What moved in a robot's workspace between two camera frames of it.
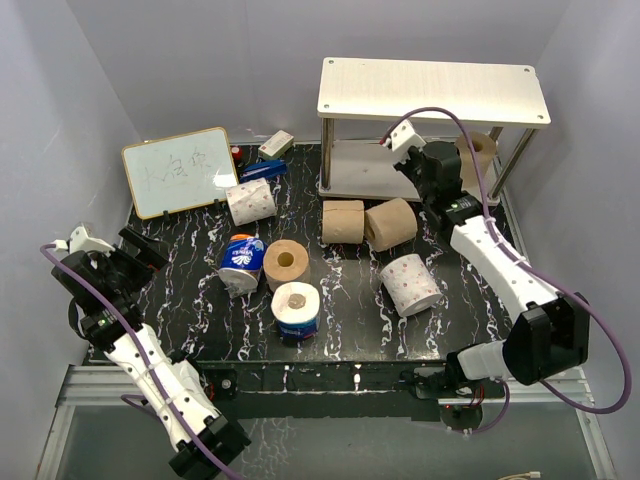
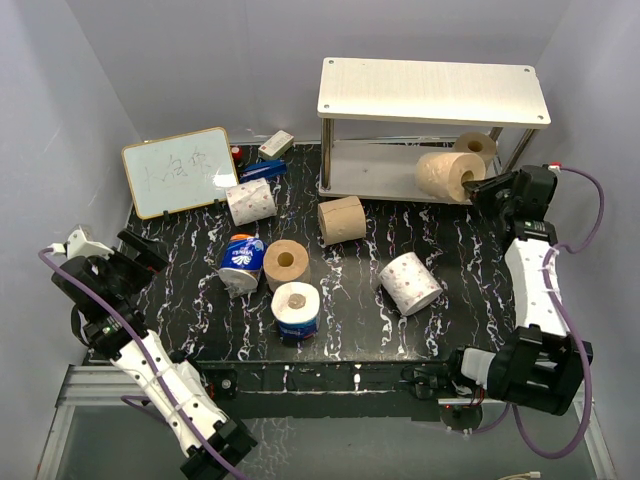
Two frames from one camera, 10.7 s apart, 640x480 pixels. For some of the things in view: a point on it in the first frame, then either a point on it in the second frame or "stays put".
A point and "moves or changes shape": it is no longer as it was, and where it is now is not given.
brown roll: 284,260 stays put
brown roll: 389,223 moves or changes shape
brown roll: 485,149 stays put
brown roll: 343,222 stays put
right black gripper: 404,166 to 482,190
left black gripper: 144,262 stays put
